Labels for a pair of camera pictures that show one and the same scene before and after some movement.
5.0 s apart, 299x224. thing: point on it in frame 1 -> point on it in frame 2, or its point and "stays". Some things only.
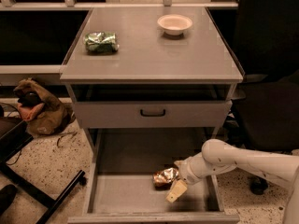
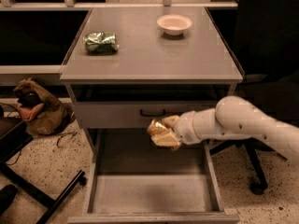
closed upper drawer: x=152 y=114 stays
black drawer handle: x=152 y=115 stays
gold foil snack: x=163 y=178 -> x=155 y=127
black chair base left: x=14 y=134 stays
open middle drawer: x=120 y=187 stays
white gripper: x=186 y=173 -> x=186 y=129
